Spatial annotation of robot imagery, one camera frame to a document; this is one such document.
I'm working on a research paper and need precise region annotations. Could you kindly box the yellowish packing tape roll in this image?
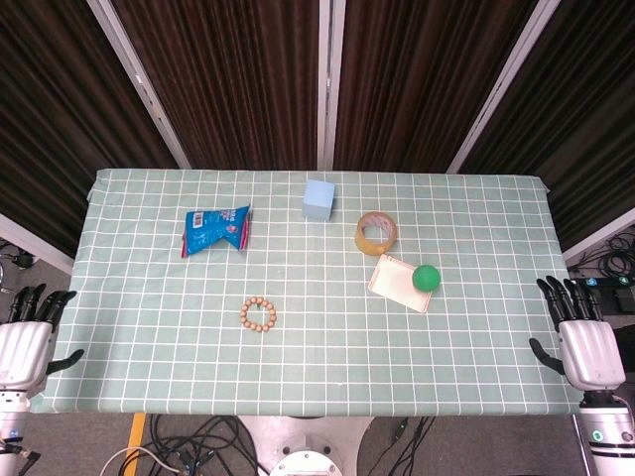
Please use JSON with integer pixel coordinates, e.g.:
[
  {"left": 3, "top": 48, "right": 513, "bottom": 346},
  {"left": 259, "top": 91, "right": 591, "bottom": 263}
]
[{"left": 354, "top": 210, "right": 399, "bottom": 257}]

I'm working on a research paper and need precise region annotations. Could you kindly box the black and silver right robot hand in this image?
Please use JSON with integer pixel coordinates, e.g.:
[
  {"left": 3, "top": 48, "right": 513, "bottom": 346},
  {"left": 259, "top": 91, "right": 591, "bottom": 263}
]
[{"left": 528, "top": 275, "right": 627, "bottom": 393}]

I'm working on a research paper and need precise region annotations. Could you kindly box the light blue foam cube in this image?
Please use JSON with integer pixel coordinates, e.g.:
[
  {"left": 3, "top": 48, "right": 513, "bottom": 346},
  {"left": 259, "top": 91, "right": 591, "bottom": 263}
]
[{"left": 302, "top": 178, "right": 336, "bottom": 221}]

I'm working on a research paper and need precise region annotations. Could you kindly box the black cable with green light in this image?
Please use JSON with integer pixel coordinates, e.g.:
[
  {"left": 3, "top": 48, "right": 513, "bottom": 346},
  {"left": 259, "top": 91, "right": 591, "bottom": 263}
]
[{"left": 375, "top": 416, "right": 434, "bottom": 476}]

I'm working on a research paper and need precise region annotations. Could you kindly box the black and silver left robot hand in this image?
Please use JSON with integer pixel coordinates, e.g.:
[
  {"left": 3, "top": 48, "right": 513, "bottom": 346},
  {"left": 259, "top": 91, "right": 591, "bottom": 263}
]
[{"left": 0, "top": 283, "right": 85, "bottom": 393}]

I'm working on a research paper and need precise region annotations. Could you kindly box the blue snack bag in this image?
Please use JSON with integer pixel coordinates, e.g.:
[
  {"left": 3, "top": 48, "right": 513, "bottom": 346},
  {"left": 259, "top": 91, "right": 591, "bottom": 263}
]
[{"left": 180, "top": 203, "right": 253, "bottom": 259}]

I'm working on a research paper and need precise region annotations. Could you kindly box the black floor cable bundle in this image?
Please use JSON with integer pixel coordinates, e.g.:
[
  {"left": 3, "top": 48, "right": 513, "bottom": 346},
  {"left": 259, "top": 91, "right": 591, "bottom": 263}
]
[{"left": 142, "top": 414, "right": 260, "bottom": 476}]

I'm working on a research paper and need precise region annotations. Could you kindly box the white floor cable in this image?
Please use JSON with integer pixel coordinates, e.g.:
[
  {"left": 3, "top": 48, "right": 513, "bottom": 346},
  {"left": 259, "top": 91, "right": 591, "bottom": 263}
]
[{"left": 101, "top": 445, "right": 181, "bottom": 476}]

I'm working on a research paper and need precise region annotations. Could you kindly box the wooden bead bracelet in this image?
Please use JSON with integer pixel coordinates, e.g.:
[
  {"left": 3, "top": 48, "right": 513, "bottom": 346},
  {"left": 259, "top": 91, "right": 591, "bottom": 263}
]
[{"left": 240, "top": 296, "right": 278, "bottom": 334}]

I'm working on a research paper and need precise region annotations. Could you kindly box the black coiled cable bundle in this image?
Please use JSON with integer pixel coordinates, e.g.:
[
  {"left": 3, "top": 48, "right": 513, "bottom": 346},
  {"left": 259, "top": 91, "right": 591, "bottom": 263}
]
[{"left": 569, "top": 230, "right": 635, "bottom": 279}]

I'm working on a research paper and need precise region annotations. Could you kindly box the dark brown ribbed partition panel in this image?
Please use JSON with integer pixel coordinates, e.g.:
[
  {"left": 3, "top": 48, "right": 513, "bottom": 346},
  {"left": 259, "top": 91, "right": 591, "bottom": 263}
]
[
  {"left": 332, "top": 0, "right": 540, "bottom": 173},
  {"left": 0, "top": 0, "right": 181, "bottom": 259},
  {"left": 111, "top": 0, "right": 319, "bottom": 171},
  {"left": 460, "top": 0, "right": 635, "bottom": 252}
]

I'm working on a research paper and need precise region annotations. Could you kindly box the black box with teal lights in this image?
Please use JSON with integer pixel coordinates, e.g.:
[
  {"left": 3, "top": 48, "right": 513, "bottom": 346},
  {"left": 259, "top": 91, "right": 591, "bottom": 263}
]
[{"left": 570, "top": 275, "right": 635, "bottom": 314}]

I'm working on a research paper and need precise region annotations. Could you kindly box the green ball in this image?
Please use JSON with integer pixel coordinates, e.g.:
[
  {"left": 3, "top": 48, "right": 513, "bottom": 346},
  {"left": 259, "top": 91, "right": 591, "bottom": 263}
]
[{"left": 412, "top": 264, "right": 442, "bottom": 294}]

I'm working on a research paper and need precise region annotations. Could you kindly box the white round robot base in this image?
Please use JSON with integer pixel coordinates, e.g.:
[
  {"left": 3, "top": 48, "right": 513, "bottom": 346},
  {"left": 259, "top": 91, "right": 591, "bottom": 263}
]
[{"left": 237, "top": 415, "right": 376, "bottom": 476}]

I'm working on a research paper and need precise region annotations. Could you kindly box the grey metal stand leg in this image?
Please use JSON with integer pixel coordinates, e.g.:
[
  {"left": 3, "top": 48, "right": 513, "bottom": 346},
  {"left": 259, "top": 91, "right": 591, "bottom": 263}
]
[{"left": 571, "top": 414, "right": 594, "bottom": 476}]

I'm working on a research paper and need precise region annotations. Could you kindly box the yellow floor tape strip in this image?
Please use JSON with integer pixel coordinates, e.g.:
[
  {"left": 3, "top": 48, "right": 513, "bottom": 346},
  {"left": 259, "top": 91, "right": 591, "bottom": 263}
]
[{"left": 127, "top": 413, "right": 149, "bottom": 450}]

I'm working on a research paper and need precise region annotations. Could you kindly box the green checkered tablecloth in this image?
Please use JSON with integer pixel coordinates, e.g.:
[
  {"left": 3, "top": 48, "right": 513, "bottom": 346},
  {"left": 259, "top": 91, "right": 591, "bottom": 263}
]
[{"left": 27, "top": 168, "right": 584, "bottom": 417}]

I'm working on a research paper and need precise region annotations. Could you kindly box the white aluminium partition post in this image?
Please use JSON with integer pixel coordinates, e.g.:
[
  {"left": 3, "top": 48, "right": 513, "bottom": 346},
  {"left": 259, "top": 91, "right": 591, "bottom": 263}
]
[
  {"left": 86, "top": 0, "right": 192, "bottom": 171},
  {"left": 316, "top": 0, "right": 347, "bottom": 172},
  {"left": 445, "top": 0, "right": 563, "bottom": 175}
]

